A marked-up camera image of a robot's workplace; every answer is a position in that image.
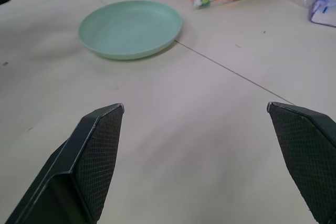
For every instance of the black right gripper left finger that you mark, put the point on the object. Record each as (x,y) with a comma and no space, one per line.
(86,171)

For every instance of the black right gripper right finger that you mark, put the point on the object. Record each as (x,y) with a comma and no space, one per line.
(307,155)

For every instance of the light green plastic plate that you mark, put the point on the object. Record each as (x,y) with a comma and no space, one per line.
(130,30)

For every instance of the purple white tissue pack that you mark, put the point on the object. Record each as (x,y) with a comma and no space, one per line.
(324,5)

